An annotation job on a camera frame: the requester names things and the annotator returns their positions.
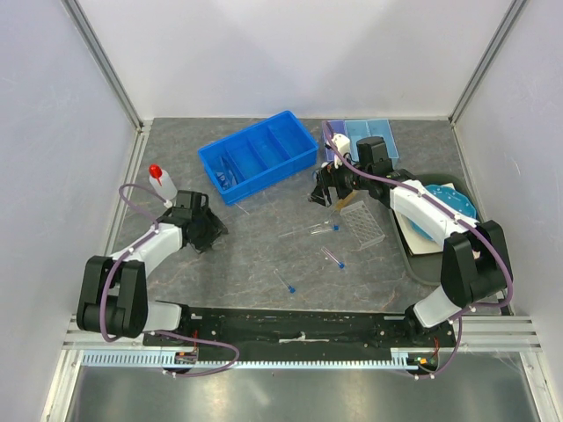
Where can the blue dotted plate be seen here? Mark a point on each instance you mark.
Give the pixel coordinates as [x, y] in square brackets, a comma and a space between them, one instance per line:
[457, 200]

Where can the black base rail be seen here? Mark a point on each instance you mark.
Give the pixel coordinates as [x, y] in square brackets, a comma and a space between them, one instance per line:
[293, 335]

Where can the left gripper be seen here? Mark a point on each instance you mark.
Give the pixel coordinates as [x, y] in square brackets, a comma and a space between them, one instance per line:
[214, 227]

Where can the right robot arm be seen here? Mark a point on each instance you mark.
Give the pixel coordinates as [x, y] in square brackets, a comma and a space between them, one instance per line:
[475, 262]

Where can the blue divided plastic bin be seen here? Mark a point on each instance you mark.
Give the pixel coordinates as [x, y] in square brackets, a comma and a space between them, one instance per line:
[264, 154]

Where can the light blue middle tray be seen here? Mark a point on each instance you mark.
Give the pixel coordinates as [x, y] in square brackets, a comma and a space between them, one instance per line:
[356, 131]

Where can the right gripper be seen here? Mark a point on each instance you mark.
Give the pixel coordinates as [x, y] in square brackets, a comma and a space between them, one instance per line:
[327, 177]

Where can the purple small tray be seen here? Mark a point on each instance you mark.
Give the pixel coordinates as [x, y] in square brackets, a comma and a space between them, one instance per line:
[330, 128]

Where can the test tube lower blue cap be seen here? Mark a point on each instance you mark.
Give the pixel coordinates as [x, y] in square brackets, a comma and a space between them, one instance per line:
[283, 281]

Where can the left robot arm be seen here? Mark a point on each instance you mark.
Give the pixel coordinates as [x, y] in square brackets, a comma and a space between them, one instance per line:
[114, 297]

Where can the test tube middle blue cap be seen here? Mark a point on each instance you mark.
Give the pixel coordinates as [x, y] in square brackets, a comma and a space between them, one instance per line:
[332, 257]

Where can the light blue right tray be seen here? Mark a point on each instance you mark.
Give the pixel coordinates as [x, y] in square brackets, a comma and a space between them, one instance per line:
[382, 128]

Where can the light blue tray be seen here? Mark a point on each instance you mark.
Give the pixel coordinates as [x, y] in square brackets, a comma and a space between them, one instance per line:
[356, 131]
[382, 128]

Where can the thin glass rod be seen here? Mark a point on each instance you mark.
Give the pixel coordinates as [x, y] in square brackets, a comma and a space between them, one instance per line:
[242, 209]

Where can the dark green tray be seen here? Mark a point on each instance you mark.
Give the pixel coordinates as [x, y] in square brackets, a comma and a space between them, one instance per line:
[421, 255]

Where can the blue safety goggles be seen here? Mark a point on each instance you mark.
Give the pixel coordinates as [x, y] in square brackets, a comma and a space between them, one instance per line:
[226, 173]

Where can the clear well plate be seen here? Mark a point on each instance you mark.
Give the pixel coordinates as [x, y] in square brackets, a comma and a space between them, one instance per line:
[362, 224]

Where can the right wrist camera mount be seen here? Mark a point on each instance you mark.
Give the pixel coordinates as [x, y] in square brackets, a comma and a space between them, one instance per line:
[340, 145]

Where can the red cap wash bottle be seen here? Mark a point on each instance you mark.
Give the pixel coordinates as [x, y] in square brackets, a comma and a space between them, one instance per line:
[162, 183]

